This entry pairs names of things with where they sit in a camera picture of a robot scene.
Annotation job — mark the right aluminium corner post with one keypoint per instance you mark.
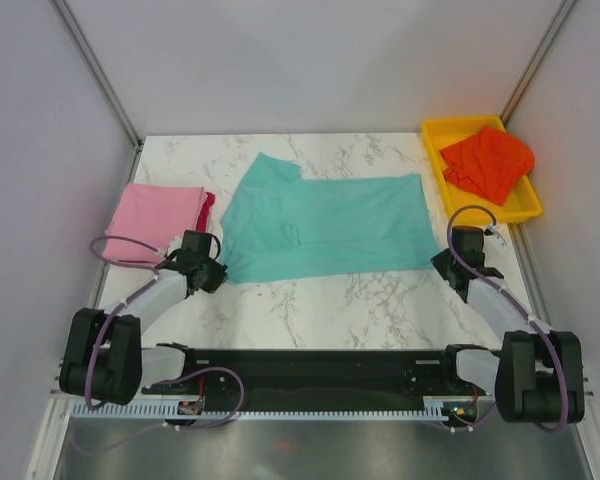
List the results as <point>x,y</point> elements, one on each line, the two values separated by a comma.
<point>543,48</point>

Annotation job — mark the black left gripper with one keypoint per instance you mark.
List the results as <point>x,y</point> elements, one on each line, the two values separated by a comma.
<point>218,277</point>

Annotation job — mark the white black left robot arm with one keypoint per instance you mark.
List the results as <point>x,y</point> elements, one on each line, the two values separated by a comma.
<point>104,361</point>

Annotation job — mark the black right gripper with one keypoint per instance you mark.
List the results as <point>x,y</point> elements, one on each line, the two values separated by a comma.
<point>439,263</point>

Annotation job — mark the white slotted cable duct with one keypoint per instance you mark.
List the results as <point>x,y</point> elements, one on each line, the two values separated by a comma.
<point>432,410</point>

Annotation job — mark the yellow plastic tray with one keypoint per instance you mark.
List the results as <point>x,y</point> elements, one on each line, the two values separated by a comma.
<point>521,205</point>

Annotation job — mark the aluminium corner post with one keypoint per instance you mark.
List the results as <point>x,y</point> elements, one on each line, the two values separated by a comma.
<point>88,55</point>
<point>543,48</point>

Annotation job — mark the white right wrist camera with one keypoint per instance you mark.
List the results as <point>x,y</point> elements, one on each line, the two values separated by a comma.
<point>494,238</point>

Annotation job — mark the pink folded t shirt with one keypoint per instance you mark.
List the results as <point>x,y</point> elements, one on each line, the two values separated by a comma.
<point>149,217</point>

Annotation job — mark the crimson folded t shirt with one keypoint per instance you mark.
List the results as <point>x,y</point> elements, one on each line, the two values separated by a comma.
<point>202,221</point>

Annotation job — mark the left aluminium corner post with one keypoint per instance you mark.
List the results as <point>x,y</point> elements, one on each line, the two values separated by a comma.
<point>88,55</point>

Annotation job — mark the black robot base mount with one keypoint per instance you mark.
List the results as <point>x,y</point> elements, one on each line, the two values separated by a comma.
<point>331,379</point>

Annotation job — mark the teal t shirt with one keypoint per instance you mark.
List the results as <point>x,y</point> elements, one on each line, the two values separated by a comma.
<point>281,226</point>

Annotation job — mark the orange t shirt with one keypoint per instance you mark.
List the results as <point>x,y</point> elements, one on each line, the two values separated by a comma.
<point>488,164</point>

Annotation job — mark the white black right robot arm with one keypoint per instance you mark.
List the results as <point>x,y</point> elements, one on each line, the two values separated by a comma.
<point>537,374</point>

